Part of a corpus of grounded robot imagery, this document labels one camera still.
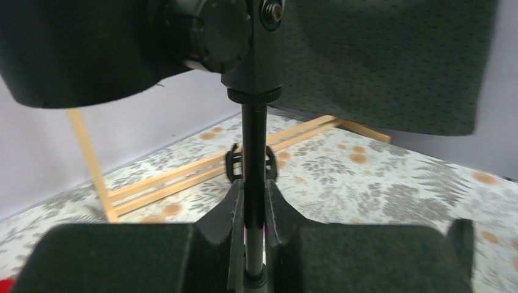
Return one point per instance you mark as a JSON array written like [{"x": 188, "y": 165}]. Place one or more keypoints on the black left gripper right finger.
[{"x": 303, "y": 255}]

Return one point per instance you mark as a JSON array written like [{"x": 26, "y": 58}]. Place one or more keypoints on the floral table mat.
[{"x": 336, "y": 176}]

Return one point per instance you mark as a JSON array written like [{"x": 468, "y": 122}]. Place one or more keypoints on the round-base mic stand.
[{"x": 243, "y": 41}]

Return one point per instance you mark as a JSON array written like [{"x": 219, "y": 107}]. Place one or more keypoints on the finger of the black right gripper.
[{"x": 64, "y": 54}]

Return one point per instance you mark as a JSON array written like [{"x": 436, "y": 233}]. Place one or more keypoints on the red folded cloth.
[{"x": 6, "y": 285}]

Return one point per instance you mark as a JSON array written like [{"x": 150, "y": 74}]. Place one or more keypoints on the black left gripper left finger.
[{"x": 133, "y": 258}]

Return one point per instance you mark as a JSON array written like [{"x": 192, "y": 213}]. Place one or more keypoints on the dark dotted hanging garment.
[{"x": 413, "y": 66}]

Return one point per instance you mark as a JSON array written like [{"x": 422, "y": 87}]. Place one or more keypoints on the wooden clothes rack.
[{"x": 142, "y": 193}]

